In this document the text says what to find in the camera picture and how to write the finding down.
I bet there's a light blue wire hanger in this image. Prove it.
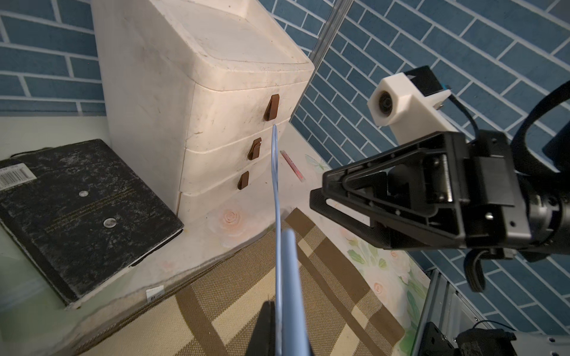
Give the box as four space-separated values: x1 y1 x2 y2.
271 125 313 355

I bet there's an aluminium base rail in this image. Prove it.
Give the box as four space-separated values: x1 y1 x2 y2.
411 271 569 355

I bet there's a floral table mat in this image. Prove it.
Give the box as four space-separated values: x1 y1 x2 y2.
1 125 430 355

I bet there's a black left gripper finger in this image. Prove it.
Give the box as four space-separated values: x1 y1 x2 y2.
245 301 276 356

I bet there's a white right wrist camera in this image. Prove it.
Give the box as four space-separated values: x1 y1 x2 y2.
368 66 457 145

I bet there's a white three-drawer storage box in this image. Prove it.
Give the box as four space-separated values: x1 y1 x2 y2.
91 1 314 224

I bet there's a pink pen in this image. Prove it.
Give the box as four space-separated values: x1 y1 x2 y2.
280 150 306 182

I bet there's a black hardcover book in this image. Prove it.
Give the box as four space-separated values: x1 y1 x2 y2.
1 139 183 309

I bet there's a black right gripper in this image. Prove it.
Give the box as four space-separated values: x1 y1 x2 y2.
310 131 532 251

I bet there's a beige brown plaid scarf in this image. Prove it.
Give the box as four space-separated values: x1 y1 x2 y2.
85 210 405 355

